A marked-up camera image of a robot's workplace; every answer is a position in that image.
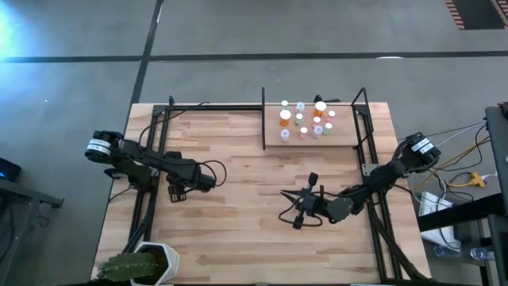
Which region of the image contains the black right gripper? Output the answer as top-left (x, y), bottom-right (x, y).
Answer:
top-left (280, 173), bottom-right (331, 230)

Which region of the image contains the white hexagonal plant pot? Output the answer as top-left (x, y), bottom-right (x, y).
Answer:
top-left (129, 241), bottom-right (181, 286)

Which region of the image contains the green cactus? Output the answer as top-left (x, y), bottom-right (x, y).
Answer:
top-left (97, 252), bottom-right (160, 283)

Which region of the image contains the white power strip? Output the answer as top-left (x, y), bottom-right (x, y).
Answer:
top-left (419, 191), bottom-right (453, 218)

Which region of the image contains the clear plastic bottle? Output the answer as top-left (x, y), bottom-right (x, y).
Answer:
top-left (433, 244), bottom-right (453, 259)
top-left (469, 246), bottom-right (495, 261)

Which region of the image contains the grey metal stand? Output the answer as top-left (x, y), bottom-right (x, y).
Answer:
top-left (0, 178), bottom-right (64, 279)

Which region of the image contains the black box with blue light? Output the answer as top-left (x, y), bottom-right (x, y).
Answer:
top-left (0, 157), bottom-right (23, 184)

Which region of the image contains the yellow power plug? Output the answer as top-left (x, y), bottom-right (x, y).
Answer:
top-left (468, 172), bottom-right (487, 188)

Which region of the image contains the black metal table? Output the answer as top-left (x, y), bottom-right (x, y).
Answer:
top-left (416, 103), bottom-right (508, 286)

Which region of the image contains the black mat with striped edge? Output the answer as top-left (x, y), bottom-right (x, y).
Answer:
top-left (444, 0), bottom-right (508, 32)

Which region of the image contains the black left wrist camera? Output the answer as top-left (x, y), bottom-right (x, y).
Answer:
top-left (196, 173), bottom-right (217, 193)

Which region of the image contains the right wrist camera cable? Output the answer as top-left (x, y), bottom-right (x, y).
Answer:
top-left (277, 189), bottom-right (325, 229)

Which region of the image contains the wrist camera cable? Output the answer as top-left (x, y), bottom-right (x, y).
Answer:
top-left (198, 160), bottom-right (228, 187)
top-left (277, 189), bottom-right (325, 229)

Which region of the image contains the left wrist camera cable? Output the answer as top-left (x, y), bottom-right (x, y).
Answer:
top-left (198, 160), bottom-right (228, 187)

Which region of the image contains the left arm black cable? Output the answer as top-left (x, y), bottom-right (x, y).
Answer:
top-left (137, 101), bottom-right (210, 145)

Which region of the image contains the black aluminium rig frame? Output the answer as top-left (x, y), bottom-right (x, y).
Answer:
top-left (122, 95), bottom-right (432, 285)

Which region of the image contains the black metal shelf frame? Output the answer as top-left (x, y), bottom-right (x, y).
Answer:
top-left (260, 86), bottom-right (368, 152)

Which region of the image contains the yellow cable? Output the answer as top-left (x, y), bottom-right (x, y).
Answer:
top-left (426, 136), bottom-right (492, 188)

